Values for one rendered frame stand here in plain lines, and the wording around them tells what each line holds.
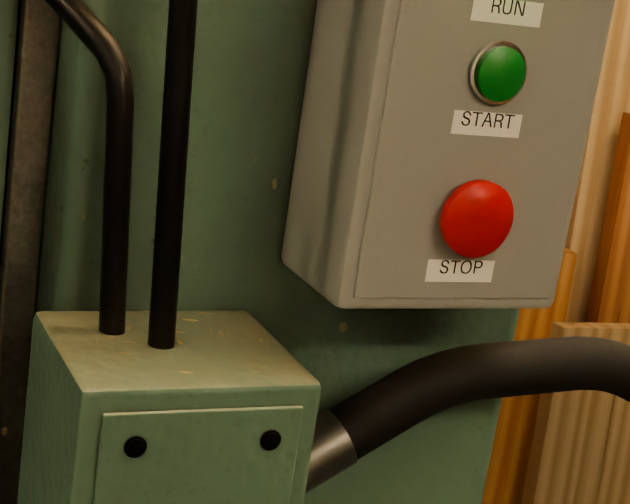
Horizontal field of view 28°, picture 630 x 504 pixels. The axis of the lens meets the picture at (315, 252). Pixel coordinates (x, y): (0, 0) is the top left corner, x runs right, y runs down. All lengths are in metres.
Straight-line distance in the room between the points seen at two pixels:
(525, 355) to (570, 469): 1.46
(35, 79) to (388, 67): 0.14
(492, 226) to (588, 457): 1.55
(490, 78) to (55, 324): 0.19
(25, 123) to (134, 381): 0.13
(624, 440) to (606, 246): 0.31
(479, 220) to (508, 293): 0.04
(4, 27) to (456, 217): 0.19
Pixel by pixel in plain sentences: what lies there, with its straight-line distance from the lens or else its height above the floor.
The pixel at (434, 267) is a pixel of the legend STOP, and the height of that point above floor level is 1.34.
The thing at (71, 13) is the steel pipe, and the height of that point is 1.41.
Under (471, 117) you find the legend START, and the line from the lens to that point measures 0.47.
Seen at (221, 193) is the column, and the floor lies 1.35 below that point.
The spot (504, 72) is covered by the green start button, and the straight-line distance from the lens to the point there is 0.47.
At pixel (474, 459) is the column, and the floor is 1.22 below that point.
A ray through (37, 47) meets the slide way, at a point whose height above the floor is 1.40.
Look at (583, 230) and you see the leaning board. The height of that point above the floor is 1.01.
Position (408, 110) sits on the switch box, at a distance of 0.46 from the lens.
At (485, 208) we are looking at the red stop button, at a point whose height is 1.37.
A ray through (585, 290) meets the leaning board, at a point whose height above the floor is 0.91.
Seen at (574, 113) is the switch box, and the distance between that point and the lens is 0.50.
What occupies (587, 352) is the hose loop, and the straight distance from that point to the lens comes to 0.57.
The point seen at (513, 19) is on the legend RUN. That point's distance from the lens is 0.47.
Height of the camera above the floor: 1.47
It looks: 16 degrees down
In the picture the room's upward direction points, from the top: 8 degrees clockwise
